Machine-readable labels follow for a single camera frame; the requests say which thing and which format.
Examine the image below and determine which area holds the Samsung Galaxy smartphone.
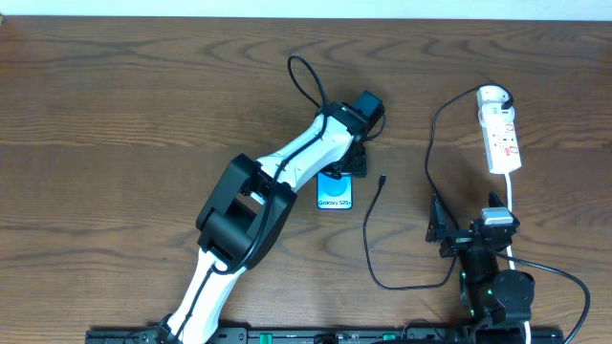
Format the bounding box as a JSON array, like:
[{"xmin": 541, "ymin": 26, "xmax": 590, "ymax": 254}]
[{"xmin": 317, "ymin": 173, "xmax": 353, "ymax": 210}]

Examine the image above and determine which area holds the black USB charging cable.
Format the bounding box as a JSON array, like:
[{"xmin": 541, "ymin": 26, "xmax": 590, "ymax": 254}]
[{"xmin": 361, "ymin": 83, "xmax": 515, "ymax": 292}]

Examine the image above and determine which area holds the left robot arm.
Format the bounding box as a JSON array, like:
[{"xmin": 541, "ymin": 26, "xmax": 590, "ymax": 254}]
[{"xmin": 157, "ymin": 91, "xmax": 385, "ymax": 343}]

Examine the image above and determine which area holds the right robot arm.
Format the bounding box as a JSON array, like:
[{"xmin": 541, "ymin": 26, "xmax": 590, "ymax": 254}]
[{"xmin": 426, "ymin": 192, "xmax": 535, "ymax": 343}]

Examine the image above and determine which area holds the white power strip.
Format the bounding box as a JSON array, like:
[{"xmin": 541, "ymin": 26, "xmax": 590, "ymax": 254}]
[{"xmin": 478, "ymin": 103, "xmax": 522, "ymax": 175}]

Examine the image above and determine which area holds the white power strip cord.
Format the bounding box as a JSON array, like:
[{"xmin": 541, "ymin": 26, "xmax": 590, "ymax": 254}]
[{"xmin": 504, "ymin": 172, "xmax": 533, "ymax": 344}]

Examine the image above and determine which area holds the black left camera cable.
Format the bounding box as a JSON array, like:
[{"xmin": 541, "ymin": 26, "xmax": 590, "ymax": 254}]
[{"xmin": 169, "ymin": 54, "xmax": 329, "ymax": 344}]

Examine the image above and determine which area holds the black camera cable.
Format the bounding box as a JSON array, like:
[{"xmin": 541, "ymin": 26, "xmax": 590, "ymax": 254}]
[
  {"xmin": 492, "ymin": 247, "xmax": 592, "ymax": 344},
  {"xmin": 169, "ymin": 54, "xmax": 329, "ymax": 344}
]

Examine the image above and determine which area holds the black right camera cable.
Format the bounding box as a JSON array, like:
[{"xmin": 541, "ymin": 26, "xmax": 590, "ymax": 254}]
[{"xmin": 492, "ymin": 247, "xmax": 592, "ymax": 344}]

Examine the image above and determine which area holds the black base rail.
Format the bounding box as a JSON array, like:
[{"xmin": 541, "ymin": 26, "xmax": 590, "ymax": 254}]
[{"xmin": 85, "ymin": 326, "xmax": 565, "ymax": 344}]

